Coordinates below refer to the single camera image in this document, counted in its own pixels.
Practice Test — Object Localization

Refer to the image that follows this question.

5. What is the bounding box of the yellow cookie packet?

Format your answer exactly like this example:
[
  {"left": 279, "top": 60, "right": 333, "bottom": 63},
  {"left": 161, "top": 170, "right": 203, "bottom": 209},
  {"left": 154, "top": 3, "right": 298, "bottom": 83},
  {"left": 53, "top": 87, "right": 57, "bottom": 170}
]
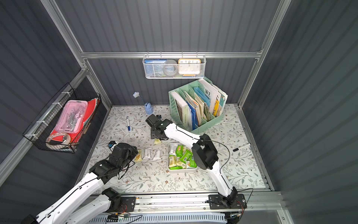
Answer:
[
  {"left": 134, "top": 149, "right": 143, "bottom": 163},
  {"left": 153, "top": 139, "right": 161, "bottom": 145}
]

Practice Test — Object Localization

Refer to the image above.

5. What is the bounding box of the white cookie packet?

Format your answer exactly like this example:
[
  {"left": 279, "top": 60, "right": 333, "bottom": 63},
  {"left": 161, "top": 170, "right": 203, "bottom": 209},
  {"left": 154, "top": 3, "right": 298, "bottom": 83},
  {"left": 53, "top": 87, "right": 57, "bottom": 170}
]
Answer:
[
  {"left": 143, "top": 147, "right": 152, "bottom": 160},
  {"left": 153, "top": 148, "right": 163, "bottom": 161}
]

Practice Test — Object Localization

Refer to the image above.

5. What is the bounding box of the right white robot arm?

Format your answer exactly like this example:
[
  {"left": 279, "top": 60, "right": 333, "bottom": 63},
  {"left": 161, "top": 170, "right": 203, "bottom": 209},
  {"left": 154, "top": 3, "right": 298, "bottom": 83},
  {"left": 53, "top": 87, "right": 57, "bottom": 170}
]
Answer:
[{"left": 145, "top": 114, "right": 238, "bottom": 208}]

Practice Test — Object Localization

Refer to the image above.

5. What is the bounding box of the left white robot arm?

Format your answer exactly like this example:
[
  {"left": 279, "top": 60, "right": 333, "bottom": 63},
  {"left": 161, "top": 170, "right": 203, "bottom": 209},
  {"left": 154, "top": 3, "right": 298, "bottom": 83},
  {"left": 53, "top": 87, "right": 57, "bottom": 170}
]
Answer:
[{"left": 21, "top": 141, "right": 139, "bottom": 224}]

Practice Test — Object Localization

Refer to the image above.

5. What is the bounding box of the white storage box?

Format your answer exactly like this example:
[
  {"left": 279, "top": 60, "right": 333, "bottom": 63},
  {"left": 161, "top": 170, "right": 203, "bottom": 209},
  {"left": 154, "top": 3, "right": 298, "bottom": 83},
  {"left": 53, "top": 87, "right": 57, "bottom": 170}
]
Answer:
[{"left": 167, "top": 143, "right": 198, "bottom": 174}]

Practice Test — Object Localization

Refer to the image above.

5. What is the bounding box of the blue box in basket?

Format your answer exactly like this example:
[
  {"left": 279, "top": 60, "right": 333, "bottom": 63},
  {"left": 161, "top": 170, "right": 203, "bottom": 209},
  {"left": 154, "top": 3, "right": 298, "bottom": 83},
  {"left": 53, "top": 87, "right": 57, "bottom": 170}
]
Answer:
[{"left": 143, "top": 59, "right": 167, "bottom": 78}]

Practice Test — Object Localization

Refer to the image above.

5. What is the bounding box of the blue small bottle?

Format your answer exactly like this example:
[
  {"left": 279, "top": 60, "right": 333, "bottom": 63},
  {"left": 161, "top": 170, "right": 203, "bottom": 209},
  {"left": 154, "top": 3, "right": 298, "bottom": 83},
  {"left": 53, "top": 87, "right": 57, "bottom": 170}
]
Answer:
[{"left": 133, "top": 91, "right": 153, "bottom": 115}]

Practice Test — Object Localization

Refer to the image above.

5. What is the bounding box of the blue white marker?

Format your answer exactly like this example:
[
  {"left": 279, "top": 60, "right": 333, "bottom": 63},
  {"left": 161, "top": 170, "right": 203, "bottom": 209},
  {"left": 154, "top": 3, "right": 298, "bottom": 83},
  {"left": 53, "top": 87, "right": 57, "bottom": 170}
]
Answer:
[{"left": 126, "top": 116, "right": 131, "bottom": 131}]

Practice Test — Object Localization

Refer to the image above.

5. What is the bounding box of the white brown book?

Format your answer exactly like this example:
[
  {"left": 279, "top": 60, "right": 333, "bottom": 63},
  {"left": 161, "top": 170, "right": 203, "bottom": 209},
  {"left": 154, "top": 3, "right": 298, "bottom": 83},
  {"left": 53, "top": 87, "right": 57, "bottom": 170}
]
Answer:
[{"left": 170, "top": 91, "right": 192, "bottom": 131}]

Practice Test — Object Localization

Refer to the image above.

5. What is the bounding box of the blue folder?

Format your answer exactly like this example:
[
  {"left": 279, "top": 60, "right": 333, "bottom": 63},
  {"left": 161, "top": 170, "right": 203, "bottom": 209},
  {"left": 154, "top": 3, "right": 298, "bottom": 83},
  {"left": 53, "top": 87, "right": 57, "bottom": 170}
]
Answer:
[{"left": 186, "top": 101, "right": 197, "bottom": 130}]

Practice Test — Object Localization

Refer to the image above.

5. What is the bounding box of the mint green file organizer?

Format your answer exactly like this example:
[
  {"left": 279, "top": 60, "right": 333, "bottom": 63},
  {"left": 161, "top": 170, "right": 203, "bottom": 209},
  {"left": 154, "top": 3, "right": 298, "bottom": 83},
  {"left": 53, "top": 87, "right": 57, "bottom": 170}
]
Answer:
[{"left": 168, "top": 77, "right": 228, "bottom": 133}]

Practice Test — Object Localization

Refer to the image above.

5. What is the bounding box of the clear tape roll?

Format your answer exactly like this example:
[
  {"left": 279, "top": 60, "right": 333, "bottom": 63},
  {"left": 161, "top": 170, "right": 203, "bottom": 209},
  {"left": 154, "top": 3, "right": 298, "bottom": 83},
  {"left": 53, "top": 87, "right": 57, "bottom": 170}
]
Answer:
[{"left": 45, "top": 133, "right": 71, "bottom": 145}]

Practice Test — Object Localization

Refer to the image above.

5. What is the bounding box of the grey tape roll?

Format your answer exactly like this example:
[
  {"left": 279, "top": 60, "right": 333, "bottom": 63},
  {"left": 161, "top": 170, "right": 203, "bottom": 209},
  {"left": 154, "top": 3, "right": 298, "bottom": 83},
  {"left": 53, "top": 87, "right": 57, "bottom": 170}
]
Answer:
[{"left": 163, "top": 59, "right": 178, "bottom": 77}]

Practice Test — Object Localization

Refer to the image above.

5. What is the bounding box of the pink plastic case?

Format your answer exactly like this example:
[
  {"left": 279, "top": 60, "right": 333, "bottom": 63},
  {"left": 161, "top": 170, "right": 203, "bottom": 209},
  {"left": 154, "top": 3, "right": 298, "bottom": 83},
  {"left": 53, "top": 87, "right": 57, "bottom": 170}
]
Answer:
[{"left": 55, "top": 100, "right": 88, "bottom": 133}]

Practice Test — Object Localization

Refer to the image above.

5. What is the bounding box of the white book WE cover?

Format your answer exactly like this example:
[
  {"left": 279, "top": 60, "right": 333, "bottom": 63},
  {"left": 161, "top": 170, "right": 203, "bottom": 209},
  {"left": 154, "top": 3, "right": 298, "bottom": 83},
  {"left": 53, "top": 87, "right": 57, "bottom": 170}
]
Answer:
[{"left": 199, "top": 79, "right": 221, "bottom": 117}]

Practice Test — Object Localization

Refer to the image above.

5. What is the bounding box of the yellow white clock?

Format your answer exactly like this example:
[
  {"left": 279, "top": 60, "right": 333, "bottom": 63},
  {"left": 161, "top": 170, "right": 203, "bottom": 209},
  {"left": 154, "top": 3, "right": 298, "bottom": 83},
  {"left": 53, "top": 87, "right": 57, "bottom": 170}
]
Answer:
[{"left": 178, "top": 58, "right": 201, "bottom": 76}]

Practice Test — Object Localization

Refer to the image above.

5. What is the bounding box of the black white pen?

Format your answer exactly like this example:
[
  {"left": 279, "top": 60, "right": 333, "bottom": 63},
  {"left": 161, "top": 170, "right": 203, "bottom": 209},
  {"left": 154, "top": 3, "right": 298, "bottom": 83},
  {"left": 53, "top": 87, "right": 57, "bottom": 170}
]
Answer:
[{"left": 233, "top": 143, "right": 251, "bottom": 152}]

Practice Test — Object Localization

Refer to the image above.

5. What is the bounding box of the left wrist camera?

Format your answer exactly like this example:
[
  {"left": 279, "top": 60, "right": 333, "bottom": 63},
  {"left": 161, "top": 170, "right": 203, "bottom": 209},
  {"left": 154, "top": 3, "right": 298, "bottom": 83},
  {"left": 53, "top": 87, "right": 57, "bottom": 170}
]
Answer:
[{"left": 108, "top": 141, "right": 117, "bottom": 150}]

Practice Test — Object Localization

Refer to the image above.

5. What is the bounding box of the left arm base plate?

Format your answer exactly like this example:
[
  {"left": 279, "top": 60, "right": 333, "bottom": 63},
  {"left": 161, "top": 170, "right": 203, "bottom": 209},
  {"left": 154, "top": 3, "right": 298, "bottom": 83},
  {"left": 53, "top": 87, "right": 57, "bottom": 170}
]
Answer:
[{"left": 110, "top": 197, "right": 136, "bottom": 213}]

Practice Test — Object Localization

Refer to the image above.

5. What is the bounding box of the white wire wall basket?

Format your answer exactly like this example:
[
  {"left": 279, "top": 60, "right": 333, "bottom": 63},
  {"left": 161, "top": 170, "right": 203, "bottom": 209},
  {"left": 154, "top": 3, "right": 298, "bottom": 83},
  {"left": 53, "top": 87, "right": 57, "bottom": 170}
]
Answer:
[{"left": 142, "top": 55, "right": 207, "bottom": 79}]

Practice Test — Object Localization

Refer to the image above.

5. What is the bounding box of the black wire side basket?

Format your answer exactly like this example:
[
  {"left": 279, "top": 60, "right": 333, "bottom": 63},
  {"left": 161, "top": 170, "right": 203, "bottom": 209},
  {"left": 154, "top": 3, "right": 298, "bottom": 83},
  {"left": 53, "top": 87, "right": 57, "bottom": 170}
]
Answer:
[{"left": 23, "top": 84, "right": 101, "bottom": 154}]

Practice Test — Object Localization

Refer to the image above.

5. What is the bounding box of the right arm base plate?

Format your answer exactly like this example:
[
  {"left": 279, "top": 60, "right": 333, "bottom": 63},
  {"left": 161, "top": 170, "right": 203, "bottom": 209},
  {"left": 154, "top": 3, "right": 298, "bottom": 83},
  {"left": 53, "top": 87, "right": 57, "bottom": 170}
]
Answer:
[{"left": 206, "top": 194, "right": 247, "bottom": 210}]

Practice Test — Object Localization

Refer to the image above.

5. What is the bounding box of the aluminium rail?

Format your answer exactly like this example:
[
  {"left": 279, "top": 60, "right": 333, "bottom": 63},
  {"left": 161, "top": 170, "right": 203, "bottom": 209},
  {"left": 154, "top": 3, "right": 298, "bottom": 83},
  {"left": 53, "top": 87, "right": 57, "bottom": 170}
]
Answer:
[{"left": 55, "top": 191, "right": 286, "bottom": 216}]

